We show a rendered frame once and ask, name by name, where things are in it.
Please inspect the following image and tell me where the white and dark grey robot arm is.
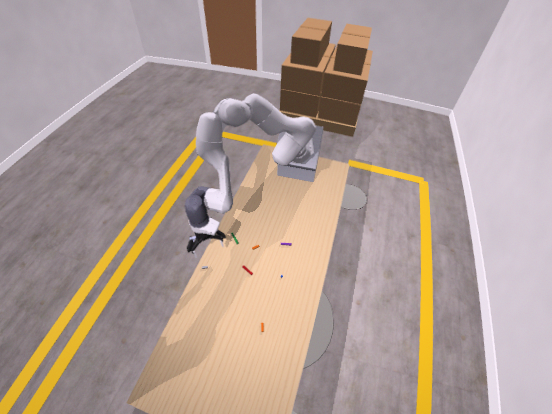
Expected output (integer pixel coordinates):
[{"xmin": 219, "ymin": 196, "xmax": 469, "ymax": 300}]
[{"xmin": 185, "ymin": 93, "xmax": 316, "ymax": 235}]

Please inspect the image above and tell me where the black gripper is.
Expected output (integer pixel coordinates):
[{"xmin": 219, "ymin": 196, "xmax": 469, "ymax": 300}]
[{"xmin": 187, "ymin": 230, "xmax": 226, "ymax": 258}]

